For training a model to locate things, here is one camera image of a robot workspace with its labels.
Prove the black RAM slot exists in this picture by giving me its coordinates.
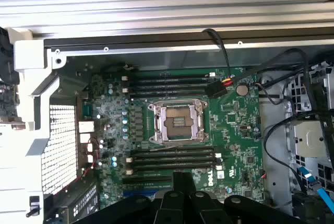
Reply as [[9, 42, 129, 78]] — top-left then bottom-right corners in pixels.
[[126, 163, 217, 176], [130, 153, 217, 164], [121, 85, 209, 94], [121, 74, 216, 83], [129, 79, 211, 88], [129, 90, 208, 99], [126, 158, 223, 170], [126, 147, 222, 160]]

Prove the blue expansion slot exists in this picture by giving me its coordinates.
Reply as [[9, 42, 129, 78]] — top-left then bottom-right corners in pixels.
[[124, 188, 157, 197]]

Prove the long black expansion slot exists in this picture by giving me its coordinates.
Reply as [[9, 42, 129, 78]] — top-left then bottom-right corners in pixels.
[[122, 175, 173, 183]]

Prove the green motherboard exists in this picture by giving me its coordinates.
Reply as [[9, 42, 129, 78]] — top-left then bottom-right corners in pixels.
[[78, 64, 265, 209]]

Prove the metal CPU socket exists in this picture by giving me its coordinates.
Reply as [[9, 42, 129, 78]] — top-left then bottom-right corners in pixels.
[[147, 99, 210, 146]]

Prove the grey metal disk bay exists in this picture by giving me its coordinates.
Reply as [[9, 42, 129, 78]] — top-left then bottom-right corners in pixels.
[[283, 61, 334, 209]]

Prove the metal port block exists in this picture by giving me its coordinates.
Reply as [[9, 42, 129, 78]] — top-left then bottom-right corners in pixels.
[[77, 96, 96, 164]]

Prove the silver coin battery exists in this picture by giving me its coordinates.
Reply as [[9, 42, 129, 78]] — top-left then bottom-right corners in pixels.
[[236, 84, 249, 97]]

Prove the white parts rack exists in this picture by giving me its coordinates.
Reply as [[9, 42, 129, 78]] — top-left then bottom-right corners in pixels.
[[0, 115, 50, 224]]

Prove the open PC case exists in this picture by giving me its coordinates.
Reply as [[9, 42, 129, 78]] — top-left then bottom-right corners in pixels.
[[43, 37, 334, 224]]

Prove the black graphics card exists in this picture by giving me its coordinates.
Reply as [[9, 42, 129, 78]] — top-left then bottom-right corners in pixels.
[[0, 27, 21, 124]]

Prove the thin red wire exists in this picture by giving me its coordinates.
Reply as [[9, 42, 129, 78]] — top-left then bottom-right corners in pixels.
[[61, 137, 101, 195]]

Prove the blue disk wire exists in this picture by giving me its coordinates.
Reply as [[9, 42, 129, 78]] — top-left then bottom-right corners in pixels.
[[296, 166, 334, 216]]

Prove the black wire with connector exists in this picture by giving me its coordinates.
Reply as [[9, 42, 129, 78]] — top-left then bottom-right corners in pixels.
[[202, 28, 235, 100]]

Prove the white corner bracket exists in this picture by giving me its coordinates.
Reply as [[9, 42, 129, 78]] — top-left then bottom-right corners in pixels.
[[7, 27, 67, 157]]

